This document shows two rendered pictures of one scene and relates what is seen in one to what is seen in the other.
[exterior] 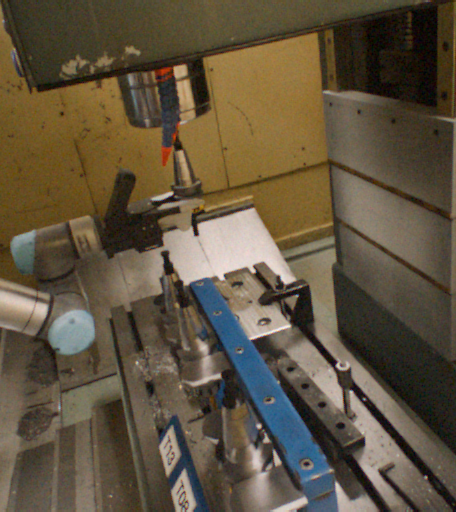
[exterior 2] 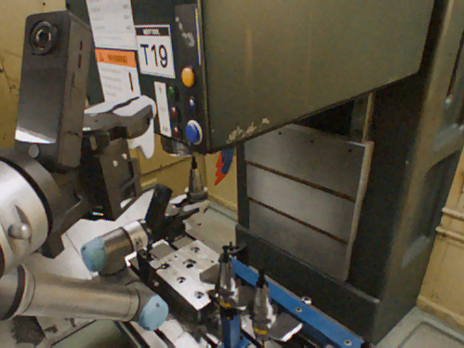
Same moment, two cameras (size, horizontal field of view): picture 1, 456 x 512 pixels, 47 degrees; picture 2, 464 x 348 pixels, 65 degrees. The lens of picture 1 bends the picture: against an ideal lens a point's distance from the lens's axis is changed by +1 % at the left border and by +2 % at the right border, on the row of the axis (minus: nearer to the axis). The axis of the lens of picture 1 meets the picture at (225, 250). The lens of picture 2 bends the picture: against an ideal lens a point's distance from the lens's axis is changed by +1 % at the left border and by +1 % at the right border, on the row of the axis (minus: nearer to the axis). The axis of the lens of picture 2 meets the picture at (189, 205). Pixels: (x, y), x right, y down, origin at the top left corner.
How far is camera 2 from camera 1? 46 cm
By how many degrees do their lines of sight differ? 19
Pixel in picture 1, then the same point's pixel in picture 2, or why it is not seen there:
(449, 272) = (349, 232)
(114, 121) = not seen: hidden behind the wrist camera
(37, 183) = not seen: outside the picture
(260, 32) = (324, 104)
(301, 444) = not seen: outside the picture
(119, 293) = (75, 261)
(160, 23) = (282, 101)
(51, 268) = (116, 264)
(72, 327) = (157, 310)
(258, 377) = (328, 327)
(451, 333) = (344, 266)
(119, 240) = (155, 235)
